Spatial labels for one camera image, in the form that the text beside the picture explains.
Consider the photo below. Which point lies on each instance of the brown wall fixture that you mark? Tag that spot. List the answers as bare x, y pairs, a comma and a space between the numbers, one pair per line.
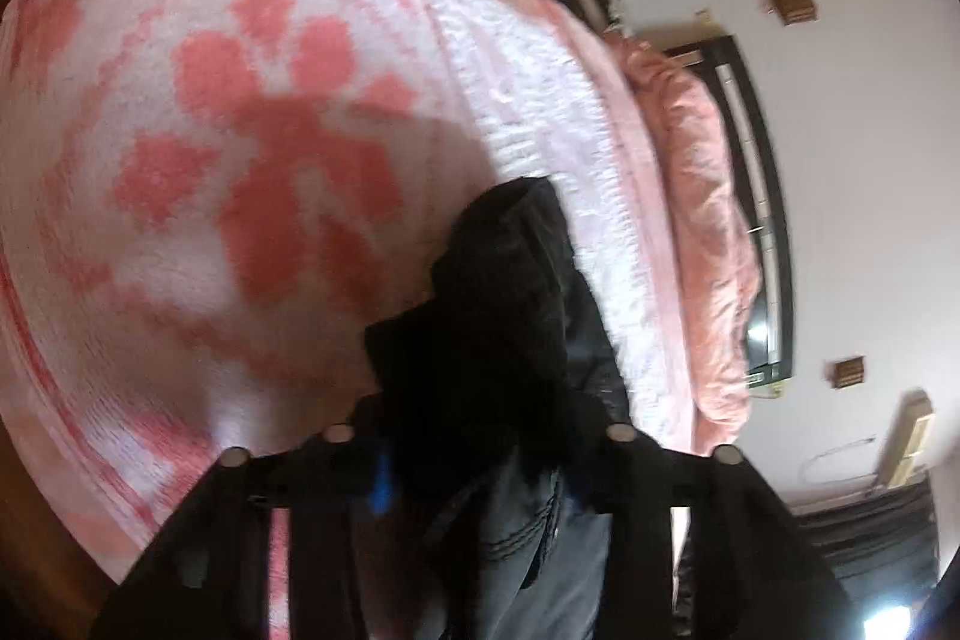
850, 371
792, 5

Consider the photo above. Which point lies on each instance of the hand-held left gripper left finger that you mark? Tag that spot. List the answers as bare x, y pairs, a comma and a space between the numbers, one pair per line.
382, 490

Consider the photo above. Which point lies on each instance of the dark patterned curtain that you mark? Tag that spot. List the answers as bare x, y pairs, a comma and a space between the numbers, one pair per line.
870, 535

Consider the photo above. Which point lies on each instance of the pink pillow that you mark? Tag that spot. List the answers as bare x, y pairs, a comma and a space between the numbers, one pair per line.
712, 235

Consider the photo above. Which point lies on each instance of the pink white patterned blanket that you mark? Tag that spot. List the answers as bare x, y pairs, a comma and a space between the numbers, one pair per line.
225, 160

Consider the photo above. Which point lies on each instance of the beige wall unit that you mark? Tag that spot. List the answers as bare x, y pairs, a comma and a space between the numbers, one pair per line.
907, 437

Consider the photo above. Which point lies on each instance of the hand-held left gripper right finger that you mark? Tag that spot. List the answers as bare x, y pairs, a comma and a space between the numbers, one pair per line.
637, 475

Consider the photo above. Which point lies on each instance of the dark wooden headboard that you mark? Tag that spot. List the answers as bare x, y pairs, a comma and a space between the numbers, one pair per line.
739, 63

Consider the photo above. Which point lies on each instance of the black quilted pants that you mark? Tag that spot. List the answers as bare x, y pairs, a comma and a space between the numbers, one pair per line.
495, 340

